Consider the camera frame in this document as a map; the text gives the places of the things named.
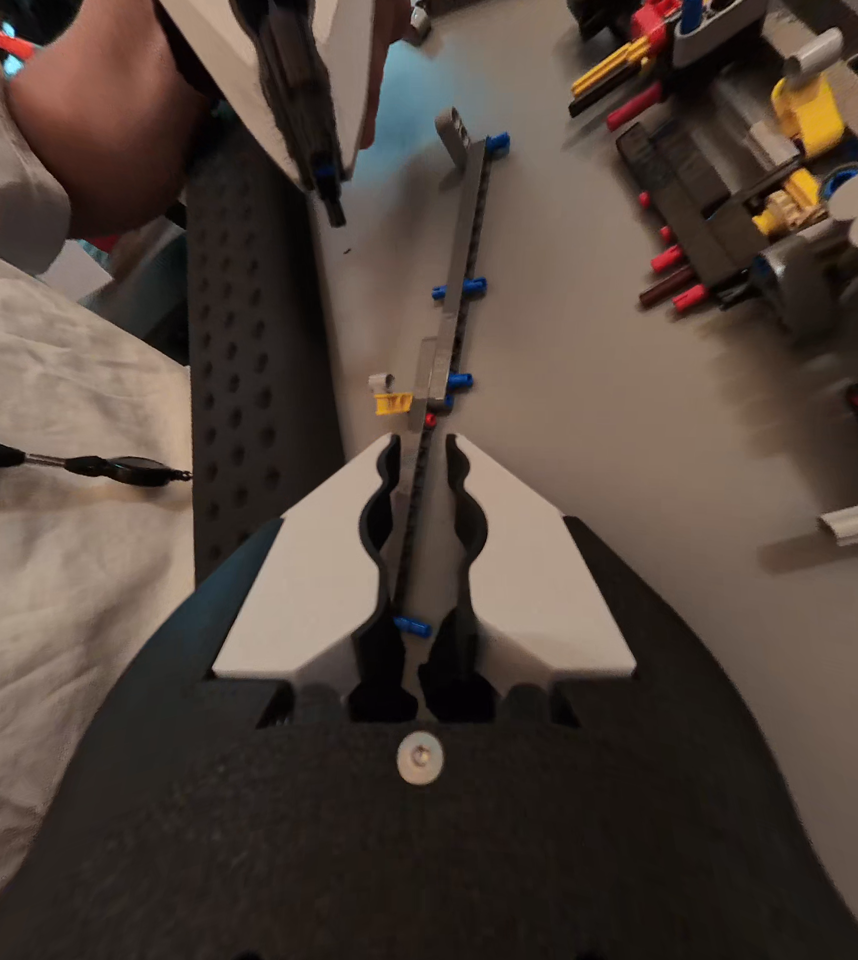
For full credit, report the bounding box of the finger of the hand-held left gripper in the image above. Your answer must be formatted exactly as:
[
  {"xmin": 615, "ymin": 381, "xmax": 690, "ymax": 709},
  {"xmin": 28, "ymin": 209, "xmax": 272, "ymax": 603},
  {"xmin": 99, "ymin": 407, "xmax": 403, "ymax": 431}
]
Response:
[
  {"xmin": 159, "ymin": 0, "xmax": 321, "ymax": 198},
  {"xmin": 307, "ymin": 0, "xmax": 379, "ymax": 180}
]

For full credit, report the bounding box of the black badge reel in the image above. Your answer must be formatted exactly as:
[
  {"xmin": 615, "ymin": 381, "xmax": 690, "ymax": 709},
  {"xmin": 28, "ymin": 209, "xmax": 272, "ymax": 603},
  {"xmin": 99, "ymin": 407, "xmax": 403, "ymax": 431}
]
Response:
[{"xmin": 0, "ymin": 427, "xmax": 193, "ymax": 490}]

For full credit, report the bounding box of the long dark grey lego beam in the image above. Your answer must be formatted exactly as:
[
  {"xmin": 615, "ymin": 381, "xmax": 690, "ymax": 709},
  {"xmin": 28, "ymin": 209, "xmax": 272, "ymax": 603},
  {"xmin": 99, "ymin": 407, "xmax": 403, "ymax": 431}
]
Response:
[{"xmin": 386, "ymin": 107, "xmax": 512, "ymax": 639}]

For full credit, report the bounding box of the person's white printed shirt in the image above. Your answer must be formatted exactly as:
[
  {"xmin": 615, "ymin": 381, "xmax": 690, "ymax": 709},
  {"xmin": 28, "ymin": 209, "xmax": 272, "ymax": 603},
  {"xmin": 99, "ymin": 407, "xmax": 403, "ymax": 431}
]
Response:
[{"xmin": 0, "ymin": 41, "xmax": 199, "ymax": 946}]

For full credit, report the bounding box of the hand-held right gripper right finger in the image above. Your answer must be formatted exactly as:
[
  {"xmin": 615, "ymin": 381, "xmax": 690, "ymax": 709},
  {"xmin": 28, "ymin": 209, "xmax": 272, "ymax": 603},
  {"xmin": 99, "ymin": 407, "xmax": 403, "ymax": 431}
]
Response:
[{"xmin": 440, "ymin": 433, "xmax": 637, "ymax": 697}]

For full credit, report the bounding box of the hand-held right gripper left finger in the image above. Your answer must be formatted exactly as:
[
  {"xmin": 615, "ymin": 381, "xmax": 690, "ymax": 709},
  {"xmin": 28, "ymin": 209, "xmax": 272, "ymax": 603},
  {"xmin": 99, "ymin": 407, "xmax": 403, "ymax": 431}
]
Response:
[{"xmin": 211, "ymin": 433, "xmax": 409, "ymax": 687}]

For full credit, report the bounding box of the lego car chassis assembly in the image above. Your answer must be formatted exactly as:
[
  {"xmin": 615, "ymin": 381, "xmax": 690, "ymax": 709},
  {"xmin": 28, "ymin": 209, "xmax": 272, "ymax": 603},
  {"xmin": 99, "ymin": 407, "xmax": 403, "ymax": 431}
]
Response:
[{"xmin": 566, "ymin": 0, "xmax": 858, "ymax": 549}]

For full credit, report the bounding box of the person's left hand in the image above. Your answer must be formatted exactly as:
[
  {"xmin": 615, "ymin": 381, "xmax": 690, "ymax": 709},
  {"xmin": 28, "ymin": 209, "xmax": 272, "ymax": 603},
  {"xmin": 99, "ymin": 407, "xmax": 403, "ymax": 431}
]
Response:
[{"xmin": 7, "ymin": 0, "xmax": 208, "ymax": 240}]

